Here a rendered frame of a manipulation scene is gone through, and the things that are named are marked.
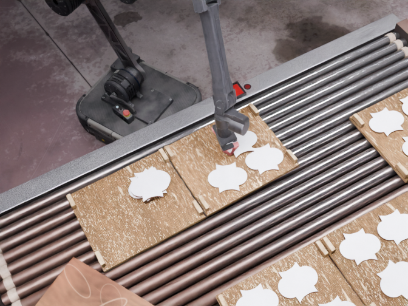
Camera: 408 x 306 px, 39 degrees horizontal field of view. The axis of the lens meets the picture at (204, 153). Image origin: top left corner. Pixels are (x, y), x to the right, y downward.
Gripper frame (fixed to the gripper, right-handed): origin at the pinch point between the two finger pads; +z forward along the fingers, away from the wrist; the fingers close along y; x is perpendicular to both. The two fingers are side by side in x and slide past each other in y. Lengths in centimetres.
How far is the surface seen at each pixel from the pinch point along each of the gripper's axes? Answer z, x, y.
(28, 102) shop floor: 84, 85, 145
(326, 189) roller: 5.6, -27.3, -30.7
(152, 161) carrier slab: -0.6, 28.9, 5.5
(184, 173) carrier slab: 0.3, 19.3, -4.6
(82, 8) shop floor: 83, 32, 214
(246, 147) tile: 0.1, -6.6, -4.0
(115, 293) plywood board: -10, 56, -45
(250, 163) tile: 1.1, -5.3, -10.9
